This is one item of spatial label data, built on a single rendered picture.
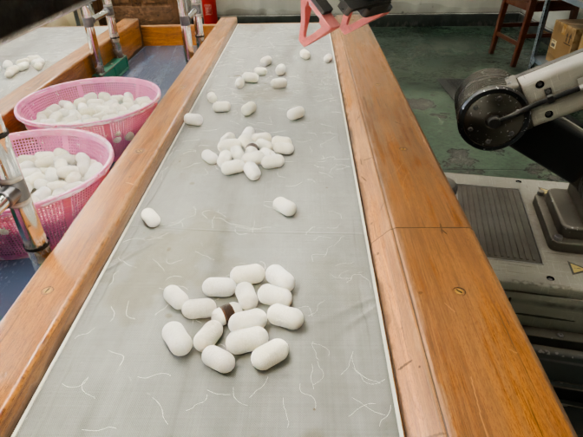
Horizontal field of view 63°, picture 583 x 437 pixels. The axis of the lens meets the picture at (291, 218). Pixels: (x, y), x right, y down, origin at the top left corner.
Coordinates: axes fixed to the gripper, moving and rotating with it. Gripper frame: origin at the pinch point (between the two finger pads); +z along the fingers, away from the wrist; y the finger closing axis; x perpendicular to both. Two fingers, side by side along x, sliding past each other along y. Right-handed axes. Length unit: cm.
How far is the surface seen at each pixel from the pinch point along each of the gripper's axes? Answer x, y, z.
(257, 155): -9.0, -14.7, 12.3
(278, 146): -9.1, -9.8, 12.7
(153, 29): 67, 33, 78
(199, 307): -23.9, -40.7, 0.2
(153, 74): 42, 14, 65
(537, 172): -55, 163, 73
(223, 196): -12.3, -24.0, 11.9
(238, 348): -29, -41, -4
